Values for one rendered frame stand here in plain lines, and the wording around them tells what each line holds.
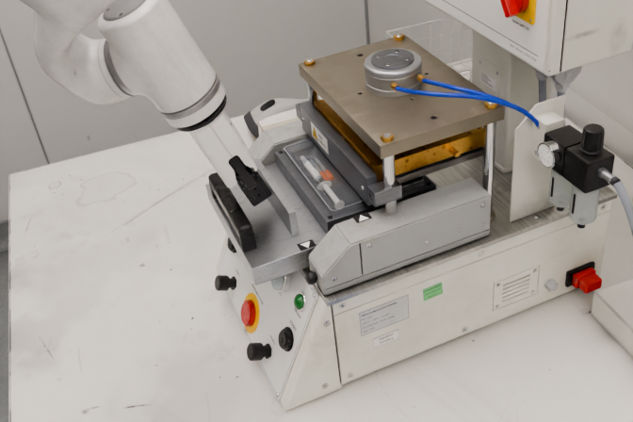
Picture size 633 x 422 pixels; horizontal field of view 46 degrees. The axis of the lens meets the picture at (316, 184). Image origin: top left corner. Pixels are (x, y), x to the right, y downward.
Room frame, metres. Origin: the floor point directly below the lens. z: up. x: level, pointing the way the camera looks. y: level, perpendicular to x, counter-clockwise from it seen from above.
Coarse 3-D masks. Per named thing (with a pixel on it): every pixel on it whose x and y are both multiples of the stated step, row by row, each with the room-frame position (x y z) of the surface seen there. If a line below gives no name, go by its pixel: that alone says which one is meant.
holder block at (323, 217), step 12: (276, 156) 0.96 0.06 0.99; (288, 168) 0.92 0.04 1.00; (288, 180) 0.92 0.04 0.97; (300, 180) 0.89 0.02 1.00; (300, 192) 0.87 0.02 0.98; (312, 192) 0.85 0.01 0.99; (408, 192) 0.82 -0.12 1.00; (420, 192) 0.83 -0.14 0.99; (312, 204) 0.83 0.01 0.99; (372, 204) 0.81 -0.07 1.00; (324, 216) 0.79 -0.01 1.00; (336, 216) 0.79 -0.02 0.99; (348, 216) 0.79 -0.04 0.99; (324, 228) 0.79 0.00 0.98
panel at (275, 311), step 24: (240, 264) 0.92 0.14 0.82; (240, 288) 0.90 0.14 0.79; (264, 288) 0.84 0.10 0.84; (288, 288) 0.78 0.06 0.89; (312, 288) 0.74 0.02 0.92; (240, 312) 0.87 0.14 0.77; (264, 312) 0.81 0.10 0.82; (288, 312) 0.76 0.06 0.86; (312, 312) 0.72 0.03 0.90; (264, 336) 0.79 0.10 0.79; (264, 360) 0.76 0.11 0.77; (288, 360) 0.71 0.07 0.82
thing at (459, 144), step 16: (320, 112) 0.97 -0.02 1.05; (336, 128) 0.91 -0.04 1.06; (480, 128) 0.86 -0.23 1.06; (352, 144) 0.86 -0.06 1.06; (432, 144) 0.84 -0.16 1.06; (448, 144) 0.84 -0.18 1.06; (464, 144) 0.85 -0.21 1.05; (480, 144) 0.85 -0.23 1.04; (368, 160) 0.82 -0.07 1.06; (400, 160) 0.81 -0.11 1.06; (416, 160) 0.82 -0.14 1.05; (432, 160) 0.83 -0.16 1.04; (448, 160) 0.84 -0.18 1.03; (464, 160) 0.85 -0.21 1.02; (400, 176) 0.82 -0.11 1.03; (416, 176) 0.82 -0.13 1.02
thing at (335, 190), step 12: (300, 144) 0.97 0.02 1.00; (312, 144) 0.96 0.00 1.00; (300, 156) 0.93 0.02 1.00; (312, 156) 0.93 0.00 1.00; (324, 156) 0.92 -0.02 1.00; (300, 168) 0.90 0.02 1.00; (312, 168) 0.90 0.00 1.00; (324, 168) 0.90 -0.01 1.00; (312, 180) 0.87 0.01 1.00; (324, 180) 0.86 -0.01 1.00; (336, 180) 0.86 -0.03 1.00; (324, 192) 0.84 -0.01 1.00; (336, 192) 0.83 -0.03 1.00; (348, 192) 0.83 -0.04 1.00; (336, 204) 0.80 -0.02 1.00; (348, 204) 0.80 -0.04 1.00
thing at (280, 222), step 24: (264, 168) 0.91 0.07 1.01; (240, 192) 0.91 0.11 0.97; (288, 192) 0.89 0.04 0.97; (264, 216) 0.84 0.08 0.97; (288, 216) 0.79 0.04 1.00; (312, 216) 0.83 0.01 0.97; (264, 240) 0.79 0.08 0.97; (288, 240) 0.78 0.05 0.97; (264, 264) 0.74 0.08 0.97; (288, 264) 0.75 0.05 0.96
